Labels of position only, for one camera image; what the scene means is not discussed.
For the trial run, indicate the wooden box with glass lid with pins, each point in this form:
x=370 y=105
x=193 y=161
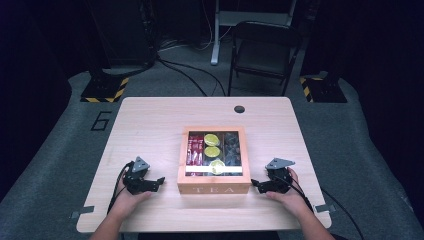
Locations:
x=213 y=188

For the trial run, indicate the black equipment cabinet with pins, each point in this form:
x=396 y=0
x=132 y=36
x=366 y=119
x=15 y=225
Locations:
x=123 y=33

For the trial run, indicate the person's right hand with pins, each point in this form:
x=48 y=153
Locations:
x=291 y=198

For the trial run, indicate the black folding chair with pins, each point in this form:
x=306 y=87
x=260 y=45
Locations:
x=263 y=56

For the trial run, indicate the red stick sachet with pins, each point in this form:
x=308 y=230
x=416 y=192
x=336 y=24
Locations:
x=195 y=153
x=200 y=151
x=189 y=153

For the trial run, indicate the black yellow-striped stand base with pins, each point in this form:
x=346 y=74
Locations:
x=105 y=88
x=321 y=90

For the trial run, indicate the pile of dark clear-wrapped packets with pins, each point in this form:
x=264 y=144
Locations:
x=232 y=150

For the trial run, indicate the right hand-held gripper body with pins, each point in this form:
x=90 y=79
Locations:
x=280 y=180

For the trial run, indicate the dark round table grommet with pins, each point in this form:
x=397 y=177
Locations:
x=239 y=109

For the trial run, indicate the grey metal table bracket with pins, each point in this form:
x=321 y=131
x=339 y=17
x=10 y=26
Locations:
x=81 y=211
x=325 y=208

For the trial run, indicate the person's left hand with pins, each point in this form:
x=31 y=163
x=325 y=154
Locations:
x=128 y=203

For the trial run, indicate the white desk stand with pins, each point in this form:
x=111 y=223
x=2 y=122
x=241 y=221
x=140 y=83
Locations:
x=215 y=50

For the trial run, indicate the green-lidded capsule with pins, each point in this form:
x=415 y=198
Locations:
x=212 y=152
x=217 y=167
x=211 y=140

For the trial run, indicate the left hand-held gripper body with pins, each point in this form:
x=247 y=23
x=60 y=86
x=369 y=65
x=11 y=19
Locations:
x=135 y=178

